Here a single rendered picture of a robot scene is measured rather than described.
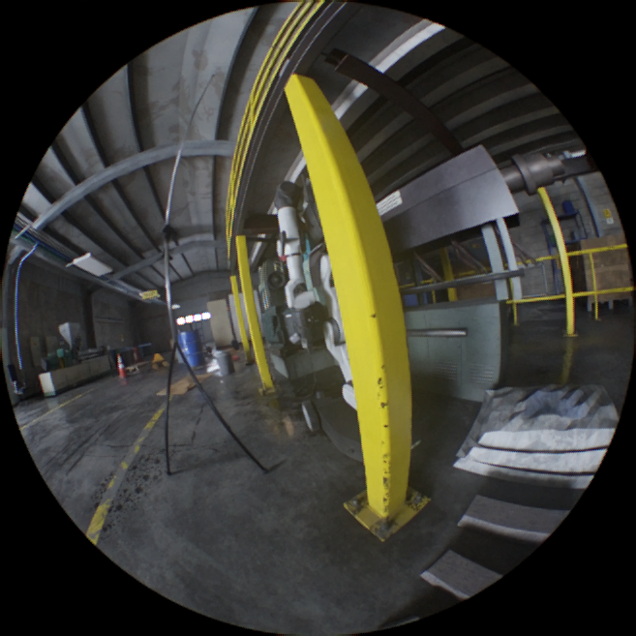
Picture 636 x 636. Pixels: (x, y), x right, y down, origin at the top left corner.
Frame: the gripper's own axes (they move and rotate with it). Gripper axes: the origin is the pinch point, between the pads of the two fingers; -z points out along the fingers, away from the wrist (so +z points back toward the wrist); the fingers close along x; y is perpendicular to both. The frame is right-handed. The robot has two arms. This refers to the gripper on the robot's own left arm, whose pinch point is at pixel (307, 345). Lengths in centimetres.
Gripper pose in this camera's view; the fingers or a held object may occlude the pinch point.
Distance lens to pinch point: 95.3
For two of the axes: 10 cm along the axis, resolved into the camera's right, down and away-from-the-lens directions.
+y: -9.3, 2.0, -3.1
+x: -3.4, -1.7, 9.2
